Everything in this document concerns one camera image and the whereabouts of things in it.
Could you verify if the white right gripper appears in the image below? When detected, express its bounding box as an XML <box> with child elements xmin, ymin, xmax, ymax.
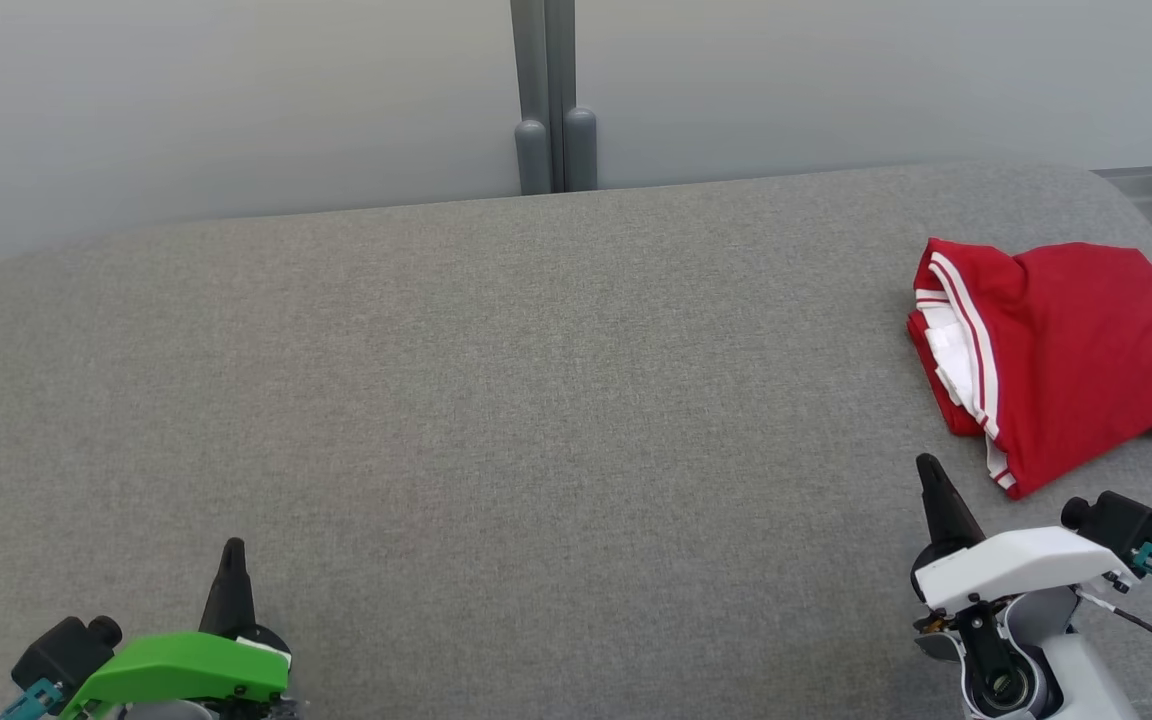
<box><xmin>911</xmin><ymin>453</ymin><xmax>1137</xmax><ymax>617</ymax></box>

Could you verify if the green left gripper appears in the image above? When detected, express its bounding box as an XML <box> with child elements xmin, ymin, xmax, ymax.
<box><xmin>61</xmin><ymin>538</ymin><xmax>293</xmax><ymax>720</ymax></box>

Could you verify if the red and white basketball jersey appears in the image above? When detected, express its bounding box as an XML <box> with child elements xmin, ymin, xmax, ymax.
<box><xmin>906</xmin><ymin>237</ymin><xmax>1152</xmax><ymax>499</ymax></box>

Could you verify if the grey fabric sofa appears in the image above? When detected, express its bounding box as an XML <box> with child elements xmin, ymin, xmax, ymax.
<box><xmin>0</xmin><ymin>160</ymin><xmax>1152</xmax><ymax>720</ymax></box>

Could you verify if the teal left cable connector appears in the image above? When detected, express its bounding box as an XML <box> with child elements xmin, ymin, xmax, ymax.
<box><xmin>0</xmin><ymin>678</ymin><xmax>62</xmax><ymax>720</ymax></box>

